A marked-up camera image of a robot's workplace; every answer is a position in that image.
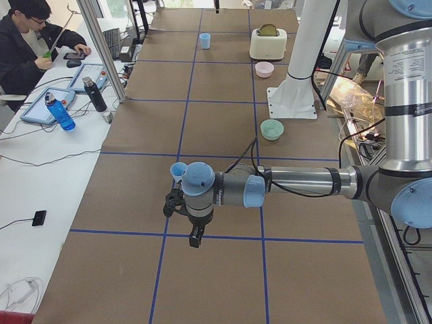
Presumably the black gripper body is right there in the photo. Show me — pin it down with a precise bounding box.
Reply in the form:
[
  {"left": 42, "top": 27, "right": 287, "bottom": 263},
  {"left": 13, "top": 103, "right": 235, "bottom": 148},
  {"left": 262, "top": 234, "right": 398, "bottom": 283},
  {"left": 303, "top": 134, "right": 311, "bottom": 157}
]
[{"left": 163, "top": 188, "right": 213, "bottom": 236}]

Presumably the blue cup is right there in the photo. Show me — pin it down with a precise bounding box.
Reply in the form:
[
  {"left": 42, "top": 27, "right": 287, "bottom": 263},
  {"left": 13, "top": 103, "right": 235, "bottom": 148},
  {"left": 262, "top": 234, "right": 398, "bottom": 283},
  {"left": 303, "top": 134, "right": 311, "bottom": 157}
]
[
  {"left": 170, "top": 162, "right": 188, "bottom": 183},
  {"left": 199, "top": 32, "right": 211, "bottom": 50}
]

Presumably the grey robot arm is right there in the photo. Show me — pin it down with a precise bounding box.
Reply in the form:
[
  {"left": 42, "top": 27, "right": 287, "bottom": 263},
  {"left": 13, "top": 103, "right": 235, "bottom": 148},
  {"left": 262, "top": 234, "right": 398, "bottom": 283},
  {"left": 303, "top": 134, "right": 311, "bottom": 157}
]
[{"left": 163, "top": 1, "right": 431, "bottom": 247}]

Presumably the green bowl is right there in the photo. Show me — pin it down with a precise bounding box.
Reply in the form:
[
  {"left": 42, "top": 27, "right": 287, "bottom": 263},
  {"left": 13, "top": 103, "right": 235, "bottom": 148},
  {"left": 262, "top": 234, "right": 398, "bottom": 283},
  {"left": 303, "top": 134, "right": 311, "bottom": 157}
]
[{"left": 260, "top": 119, "right": 284, "bottom": 141}]

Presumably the small black box device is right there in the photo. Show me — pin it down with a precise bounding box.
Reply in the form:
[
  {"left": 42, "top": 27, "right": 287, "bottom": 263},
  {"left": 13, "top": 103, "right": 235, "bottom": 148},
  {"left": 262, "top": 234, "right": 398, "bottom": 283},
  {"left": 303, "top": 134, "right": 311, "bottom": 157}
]
[{"left": 32, "top": 210, "right": 47, "bottom": 227}]

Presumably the black thermos bottle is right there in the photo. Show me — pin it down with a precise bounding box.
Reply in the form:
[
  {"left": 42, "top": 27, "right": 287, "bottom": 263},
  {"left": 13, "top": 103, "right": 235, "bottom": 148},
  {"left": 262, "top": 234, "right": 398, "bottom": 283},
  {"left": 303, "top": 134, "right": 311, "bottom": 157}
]
[{"left": 82, "top": 77, "right": 107, "bottom": 112}]

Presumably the blue water bottle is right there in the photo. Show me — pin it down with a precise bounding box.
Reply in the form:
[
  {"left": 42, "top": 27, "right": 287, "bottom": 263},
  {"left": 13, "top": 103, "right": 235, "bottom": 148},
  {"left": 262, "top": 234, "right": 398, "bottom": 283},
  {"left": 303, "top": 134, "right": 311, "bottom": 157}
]
[{"left": 45, "top": 92, "right": 76, "bottom": 131}]

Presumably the far teach pendant tablet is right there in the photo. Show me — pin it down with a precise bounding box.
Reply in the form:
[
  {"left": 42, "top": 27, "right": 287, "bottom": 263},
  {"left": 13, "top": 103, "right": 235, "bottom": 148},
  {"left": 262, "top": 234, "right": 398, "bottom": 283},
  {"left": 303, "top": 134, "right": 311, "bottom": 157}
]
[{"left": 67, "top": 63, "right": 108, "bottom": 93}]

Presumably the teach pendant tablet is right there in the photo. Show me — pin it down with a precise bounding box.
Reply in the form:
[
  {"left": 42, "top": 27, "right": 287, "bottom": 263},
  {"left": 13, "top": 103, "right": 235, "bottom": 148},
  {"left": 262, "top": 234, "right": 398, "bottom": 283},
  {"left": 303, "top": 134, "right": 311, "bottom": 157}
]
[
  {"left": 67, "top": 63, "right": 108, "bottom": 93},
  {"left": 20, "top": 86, "right": 76, "bottom": 127}
]

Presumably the pink bowl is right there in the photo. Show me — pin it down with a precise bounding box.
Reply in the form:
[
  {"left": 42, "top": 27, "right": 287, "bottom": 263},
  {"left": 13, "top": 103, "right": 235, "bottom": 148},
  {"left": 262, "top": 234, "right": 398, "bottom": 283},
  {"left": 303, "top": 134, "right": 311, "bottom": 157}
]
[{"left": 254, "top": 61, "right": 275, "bottom": 78}]

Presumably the near teach pendant tablet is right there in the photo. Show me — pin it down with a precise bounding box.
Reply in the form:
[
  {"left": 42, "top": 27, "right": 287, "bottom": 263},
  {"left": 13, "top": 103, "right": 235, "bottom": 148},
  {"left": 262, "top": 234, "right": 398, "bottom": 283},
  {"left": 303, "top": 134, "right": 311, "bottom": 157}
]
[{"left": 20, "top": 86, "right": 76, "bottom": 127}]

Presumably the black computer mouse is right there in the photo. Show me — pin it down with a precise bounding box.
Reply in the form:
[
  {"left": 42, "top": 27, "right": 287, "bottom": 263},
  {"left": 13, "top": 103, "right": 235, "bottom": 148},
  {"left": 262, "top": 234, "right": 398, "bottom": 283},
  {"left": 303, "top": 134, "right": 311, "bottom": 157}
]
[{"left": 66, "top": 59, "right": 82, "bottom": 68}]

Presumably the black keyboard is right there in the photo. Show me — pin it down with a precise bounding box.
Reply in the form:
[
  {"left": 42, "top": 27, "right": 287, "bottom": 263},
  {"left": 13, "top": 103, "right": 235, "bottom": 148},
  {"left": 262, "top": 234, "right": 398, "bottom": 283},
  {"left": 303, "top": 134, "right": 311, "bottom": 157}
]
[{"left": 102, "top": 28, "right": 121, "bottom": 59}]

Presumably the black smartphone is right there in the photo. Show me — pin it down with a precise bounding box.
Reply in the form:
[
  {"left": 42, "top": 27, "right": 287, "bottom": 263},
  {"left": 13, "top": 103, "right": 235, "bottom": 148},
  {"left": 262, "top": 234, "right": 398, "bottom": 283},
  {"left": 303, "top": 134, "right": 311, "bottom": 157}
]
[{"left": 63, "top": 52, "right": 86, "bottom": 60}]

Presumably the cream toaster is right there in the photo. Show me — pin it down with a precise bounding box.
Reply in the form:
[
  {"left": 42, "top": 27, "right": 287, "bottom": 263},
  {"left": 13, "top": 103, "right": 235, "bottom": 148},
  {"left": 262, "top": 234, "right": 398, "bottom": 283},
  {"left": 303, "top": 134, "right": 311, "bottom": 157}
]
[{"left": 249, "top": 28, "right": 287, "bottom": 60}]

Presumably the toast slice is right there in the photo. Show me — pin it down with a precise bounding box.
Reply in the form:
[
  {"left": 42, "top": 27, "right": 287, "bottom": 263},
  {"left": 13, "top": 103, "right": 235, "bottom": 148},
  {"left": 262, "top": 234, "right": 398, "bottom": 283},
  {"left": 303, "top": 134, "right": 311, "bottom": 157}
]
[{"left": 257, "top": 24, "right": 279, "bottom": 37}]

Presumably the crumpled plastic bag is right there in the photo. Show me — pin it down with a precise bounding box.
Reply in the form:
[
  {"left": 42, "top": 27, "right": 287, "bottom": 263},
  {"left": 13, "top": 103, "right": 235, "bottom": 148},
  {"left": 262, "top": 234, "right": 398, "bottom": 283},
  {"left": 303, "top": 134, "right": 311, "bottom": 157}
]
[{"left": 330, "top": 77, "right": 385, "bottom": 124}]

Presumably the seated person in black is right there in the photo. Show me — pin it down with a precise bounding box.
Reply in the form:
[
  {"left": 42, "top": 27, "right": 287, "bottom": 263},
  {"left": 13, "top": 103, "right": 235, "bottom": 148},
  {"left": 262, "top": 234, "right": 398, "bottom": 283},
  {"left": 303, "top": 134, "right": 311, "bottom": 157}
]
[{"left": 1, "top": 0, "right": 91, "bottom": 95}]

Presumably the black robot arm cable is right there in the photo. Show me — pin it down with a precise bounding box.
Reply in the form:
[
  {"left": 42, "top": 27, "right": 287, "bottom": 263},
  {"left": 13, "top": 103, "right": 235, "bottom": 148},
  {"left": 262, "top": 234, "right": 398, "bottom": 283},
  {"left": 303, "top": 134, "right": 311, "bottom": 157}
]
[{"left": 225, "top": 136, "right": 342, "bottom": 196}]

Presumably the aluminium frame post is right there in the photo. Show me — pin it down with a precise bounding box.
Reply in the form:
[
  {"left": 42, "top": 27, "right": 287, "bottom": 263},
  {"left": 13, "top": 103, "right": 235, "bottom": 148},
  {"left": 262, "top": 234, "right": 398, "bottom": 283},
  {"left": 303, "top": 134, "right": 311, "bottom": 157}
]
[{"left": 76, "top": 0, "right": 126, "bottom": 103}]

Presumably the green handled grabber stick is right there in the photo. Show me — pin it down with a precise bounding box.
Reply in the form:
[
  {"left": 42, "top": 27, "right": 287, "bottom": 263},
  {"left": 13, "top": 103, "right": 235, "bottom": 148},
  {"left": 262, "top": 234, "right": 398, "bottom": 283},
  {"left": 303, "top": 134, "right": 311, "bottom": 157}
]
[{"left": 43, "top": 4, "right": 79, "bottom": 59}]

